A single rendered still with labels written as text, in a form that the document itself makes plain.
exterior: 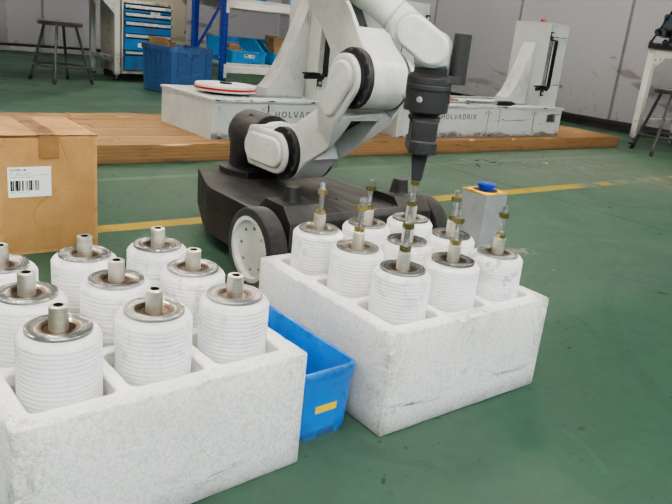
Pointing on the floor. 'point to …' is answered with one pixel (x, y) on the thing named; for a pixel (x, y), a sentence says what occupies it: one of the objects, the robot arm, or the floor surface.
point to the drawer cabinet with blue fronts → (133, 34)
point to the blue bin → (317, 377)
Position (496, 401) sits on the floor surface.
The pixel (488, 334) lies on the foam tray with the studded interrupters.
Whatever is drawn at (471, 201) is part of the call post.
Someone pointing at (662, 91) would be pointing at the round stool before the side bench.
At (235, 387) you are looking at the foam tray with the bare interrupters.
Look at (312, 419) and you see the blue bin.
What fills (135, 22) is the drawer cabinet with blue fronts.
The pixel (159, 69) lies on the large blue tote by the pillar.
